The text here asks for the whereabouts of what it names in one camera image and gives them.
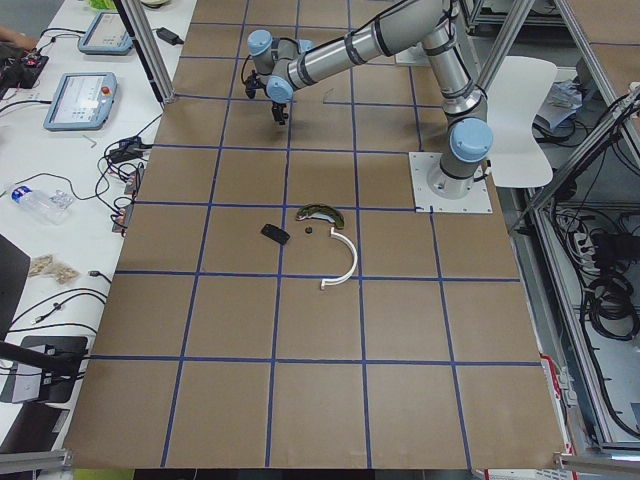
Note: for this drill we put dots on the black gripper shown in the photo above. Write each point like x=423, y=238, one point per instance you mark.
x=278, y=105

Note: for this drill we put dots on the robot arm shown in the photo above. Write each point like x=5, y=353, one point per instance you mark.
x=282, y=66

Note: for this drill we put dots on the green curved brake shoe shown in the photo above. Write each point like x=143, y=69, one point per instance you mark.
x=322, y=212

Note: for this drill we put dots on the black brake pad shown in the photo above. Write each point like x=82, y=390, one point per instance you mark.
x=275, y=233

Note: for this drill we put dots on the black power adapter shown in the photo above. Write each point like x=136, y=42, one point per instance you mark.
x=169, y=36

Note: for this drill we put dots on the blue teach pendant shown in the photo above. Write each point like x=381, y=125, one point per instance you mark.
x=106, y=35
x=82, y=102

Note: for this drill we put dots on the plastic water bottle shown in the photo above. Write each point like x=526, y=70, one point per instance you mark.
x=38, y=204

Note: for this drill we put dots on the white plastic chair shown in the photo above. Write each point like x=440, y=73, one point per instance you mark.
x=514, y=98

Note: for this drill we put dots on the white curved plastic bracket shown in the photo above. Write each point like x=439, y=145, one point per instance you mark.
x=349, y=261

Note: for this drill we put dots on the aluminium frame post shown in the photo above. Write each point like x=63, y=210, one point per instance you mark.
x=139, y=30

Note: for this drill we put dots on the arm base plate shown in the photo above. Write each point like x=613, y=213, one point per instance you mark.
x=435, y=192

